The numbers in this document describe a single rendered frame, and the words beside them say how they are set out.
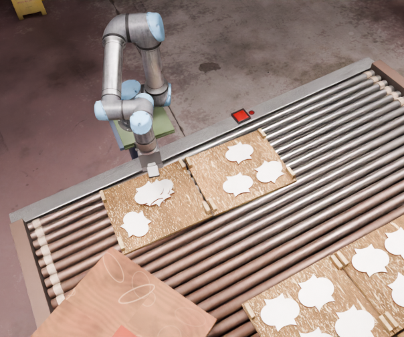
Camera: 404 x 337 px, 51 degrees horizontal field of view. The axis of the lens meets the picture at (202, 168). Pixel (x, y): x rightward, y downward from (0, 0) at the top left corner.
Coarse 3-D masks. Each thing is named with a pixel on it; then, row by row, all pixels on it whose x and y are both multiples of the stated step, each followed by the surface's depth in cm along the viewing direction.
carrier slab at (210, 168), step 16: (224, 144) 206; (256, 144) 205; (192, 160) 202; (208, 160) 201; (224, 160) 200; (256, 160) 199; (272, 160) 198; (208, 176) 196; (224, 176) 195; (256, 176) 193; (288, 176) 192; (208, 192) 190; (224, 192) 189; (256, 192) 188; (224, 208) 184
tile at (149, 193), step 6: (144, 186) 191; (150, 186) 191; (156, 186) 190; (162, 186) 190; (138, 192) 189; (144, 192) 189; (150, 192) 189; (156, 192) 188; (162, 192) 188; (138, 198) 187; (144, 198) 187; (150, 198) 187; (156, 198) 186; (162, 198) 187; (138, 204) 186; (144, 204) 186; (150, 204) 185
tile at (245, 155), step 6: (240, 144) 204; (246, 144) 204; (228, 150) 202; (234, 150) 202; (240, 150) 202; (246, 150) 202; (252, 150) 201; (228, 156) 200; (234, 156) 200; (240, 156) 200; (246, 156) 199; (240, 162) 198
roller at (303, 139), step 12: (396, 96) 220; (360, 108) 217; (372, 108) 217; (336, 120) 213; (348, 120) 214; (312, 132) 209; (324, 132) 211; (288, 144) 206; (300, 144) 208; (108, 228) 184; (84, 240) 182; (96, 240) 183; (60, 252) 179; (72, 252) 180; (48, 264) 177
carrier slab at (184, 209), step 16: (144, 176) 198; (160, 176) 198; (176, 176) 197; (112, 192) 194; (128, 192) 193; (176, 192) 191; (192, 192) 191; (112, 208) 189; (128, 208) 188; (144, 208) 187; (160, 208) 187; (176, 208) 186; (192, 208) 186; (112, 224) 184; (160, 224) 182; (176, 224) 181; (192, 224) 181; (128, 240) 178; (144, 240) 178
